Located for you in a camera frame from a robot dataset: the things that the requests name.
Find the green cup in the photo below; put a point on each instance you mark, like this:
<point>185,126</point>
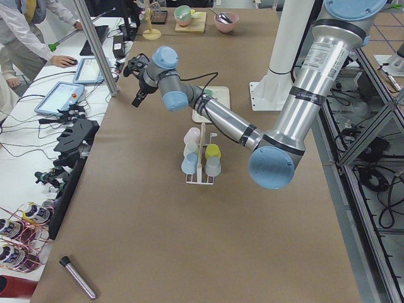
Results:
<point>208,93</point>

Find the metal ice scoop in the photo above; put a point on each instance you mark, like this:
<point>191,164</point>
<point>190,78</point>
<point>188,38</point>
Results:
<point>222,17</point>

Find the wooden mug tree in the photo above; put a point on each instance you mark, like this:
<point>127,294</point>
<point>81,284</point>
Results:
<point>150,33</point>

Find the wooden cutting board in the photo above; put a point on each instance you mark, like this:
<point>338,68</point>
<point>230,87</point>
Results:
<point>192,25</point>

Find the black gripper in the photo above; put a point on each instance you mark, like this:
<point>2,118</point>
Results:
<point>144,84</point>

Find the pink cup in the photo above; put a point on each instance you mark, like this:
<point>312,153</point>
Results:
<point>192,136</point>

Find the blue teach pendant near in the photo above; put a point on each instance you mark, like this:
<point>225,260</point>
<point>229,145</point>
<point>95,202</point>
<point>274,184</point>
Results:
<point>60,98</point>

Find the cream white cup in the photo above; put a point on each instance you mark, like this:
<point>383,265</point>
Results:
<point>190,147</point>

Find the metal tube with black cap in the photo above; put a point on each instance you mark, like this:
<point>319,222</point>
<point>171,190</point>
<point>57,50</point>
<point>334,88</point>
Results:
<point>66,262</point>

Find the stacked green bowls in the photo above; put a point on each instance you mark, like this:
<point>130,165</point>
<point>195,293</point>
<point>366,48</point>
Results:
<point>182,15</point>

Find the cream rabbit tray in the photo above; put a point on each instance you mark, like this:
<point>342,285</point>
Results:
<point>222,94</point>

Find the hand on mouse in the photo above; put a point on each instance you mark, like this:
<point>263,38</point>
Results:
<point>61,61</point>

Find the blue teach pendant far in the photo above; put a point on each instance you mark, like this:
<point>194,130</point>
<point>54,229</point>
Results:
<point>88,72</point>

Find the light blue cup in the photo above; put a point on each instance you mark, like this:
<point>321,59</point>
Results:
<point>189,164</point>

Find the blue teach pendant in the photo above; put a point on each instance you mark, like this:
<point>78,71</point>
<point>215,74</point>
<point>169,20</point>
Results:
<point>60,98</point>
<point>88,72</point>

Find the pink bowl with ice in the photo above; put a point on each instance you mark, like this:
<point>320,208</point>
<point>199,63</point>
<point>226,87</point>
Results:
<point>224,26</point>

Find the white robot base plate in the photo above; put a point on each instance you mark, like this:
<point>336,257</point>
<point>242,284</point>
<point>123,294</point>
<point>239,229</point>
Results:
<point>271,92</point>

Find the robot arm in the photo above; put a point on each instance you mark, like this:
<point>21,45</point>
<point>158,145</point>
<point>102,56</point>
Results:
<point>340,27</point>

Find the white wire cup rack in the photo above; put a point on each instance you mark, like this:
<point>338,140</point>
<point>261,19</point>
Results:
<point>200,177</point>

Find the grey blue cup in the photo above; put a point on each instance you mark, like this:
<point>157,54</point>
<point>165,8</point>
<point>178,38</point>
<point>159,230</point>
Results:
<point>213,166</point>

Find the yellow cup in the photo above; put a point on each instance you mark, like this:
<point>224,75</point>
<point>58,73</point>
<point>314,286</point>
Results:
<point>212,150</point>

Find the black tool stand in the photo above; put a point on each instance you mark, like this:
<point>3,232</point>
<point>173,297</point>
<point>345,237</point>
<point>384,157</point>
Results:
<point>68,167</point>

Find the aluminium frame post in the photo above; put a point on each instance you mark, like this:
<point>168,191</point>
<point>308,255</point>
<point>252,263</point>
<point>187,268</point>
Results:
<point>96,45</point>

